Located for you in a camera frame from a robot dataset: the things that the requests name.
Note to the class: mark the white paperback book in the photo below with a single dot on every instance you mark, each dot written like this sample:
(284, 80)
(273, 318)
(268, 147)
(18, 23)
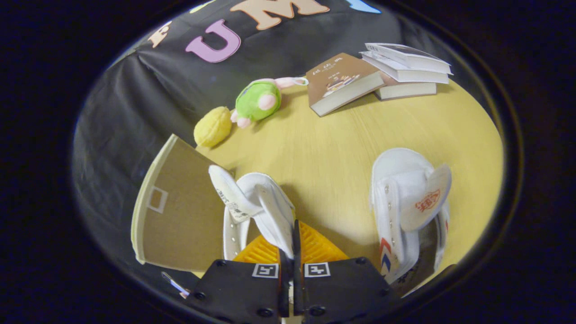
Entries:
(405, 74)

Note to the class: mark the black backdrop cloth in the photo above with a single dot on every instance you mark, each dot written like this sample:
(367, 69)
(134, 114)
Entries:
(135, 99)

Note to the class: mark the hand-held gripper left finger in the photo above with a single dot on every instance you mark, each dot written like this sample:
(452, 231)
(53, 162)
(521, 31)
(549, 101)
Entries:
(252, 292)

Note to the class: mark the white high-top shoe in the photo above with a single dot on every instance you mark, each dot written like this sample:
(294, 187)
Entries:
(265, 198)
(405, 180)

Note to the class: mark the thick brown cover book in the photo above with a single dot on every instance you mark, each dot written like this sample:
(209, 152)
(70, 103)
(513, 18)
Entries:
(337, 76)

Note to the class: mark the green and pink plush toy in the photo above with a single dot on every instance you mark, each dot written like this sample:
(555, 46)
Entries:
(254, 101)

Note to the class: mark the white book with dark cover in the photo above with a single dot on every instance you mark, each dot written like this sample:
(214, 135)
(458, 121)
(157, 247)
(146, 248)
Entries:
(405, 56)

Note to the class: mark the yellow plush lemon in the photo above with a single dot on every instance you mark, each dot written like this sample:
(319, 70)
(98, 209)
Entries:
(212, 127)

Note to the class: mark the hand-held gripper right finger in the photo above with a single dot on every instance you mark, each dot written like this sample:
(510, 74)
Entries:
(342, 288)

